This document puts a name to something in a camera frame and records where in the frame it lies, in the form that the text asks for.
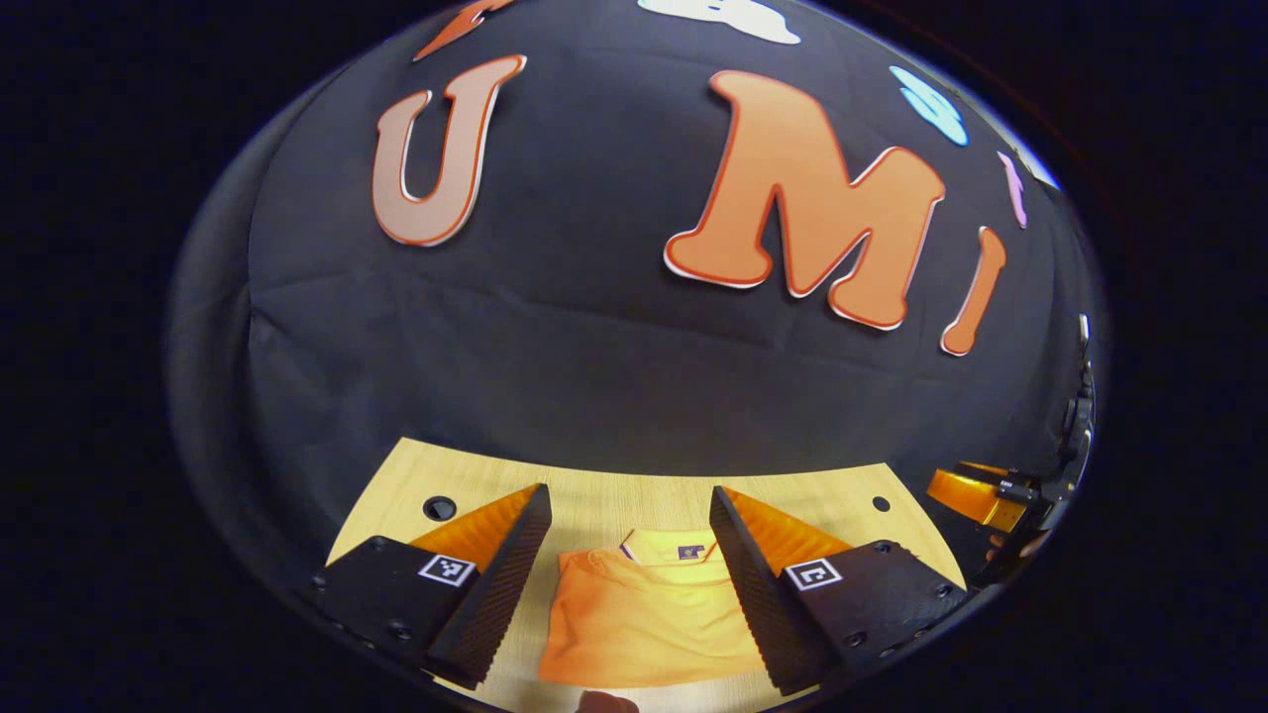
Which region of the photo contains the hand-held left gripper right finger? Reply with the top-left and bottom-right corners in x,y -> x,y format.
709,485 -> 972,697

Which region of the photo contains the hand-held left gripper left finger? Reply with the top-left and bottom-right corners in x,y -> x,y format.
300,483 -> 554,691

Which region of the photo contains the orange polo T-shirt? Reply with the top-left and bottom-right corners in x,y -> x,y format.
538,528 -> 769,689

